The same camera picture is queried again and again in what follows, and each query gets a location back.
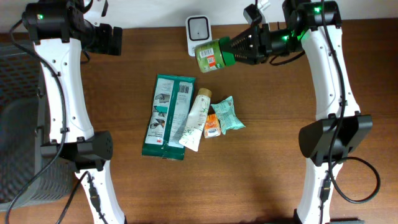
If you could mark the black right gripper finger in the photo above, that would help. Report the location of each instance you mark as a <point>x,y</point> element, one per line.
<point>244,56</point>
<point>245,40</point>

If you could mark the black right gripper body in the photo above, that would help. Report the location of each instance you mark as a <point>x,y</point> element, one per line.
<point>265,39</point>

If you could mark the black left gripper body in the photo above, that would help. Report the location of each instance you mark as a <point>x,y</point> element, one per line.
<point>109,40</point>

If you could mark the green lidded jar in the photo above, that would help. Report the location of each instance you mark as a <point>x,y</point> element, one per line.
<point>210,56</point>

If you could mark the teal snack packet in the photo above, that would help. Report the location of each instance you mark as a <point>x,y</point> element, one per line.
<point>225,112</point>

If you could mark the green wipes packet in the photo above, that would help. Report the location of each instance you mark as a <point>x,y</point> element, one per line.
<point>171,104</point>

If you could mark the white cream tube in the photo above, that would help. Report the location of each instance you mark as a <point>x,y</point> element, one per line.
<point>196,120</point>

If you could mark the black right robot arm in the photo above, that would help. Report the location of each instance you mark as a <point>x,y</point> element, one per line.
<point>312,29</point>

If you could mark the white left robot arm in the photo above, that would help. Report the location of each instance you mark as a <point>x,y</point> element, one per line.
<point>61,32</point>

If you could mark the white barcode scanner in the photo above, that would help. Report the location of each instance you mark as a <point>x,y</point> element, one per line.
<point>198,29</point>

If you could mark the small orange carton box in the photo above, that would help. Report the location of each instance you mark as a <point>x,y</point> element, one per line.
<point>212,126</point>

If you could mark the grey plastic mesh basket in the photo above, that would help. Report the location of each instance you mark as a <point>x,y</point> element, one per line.
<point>24,128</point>

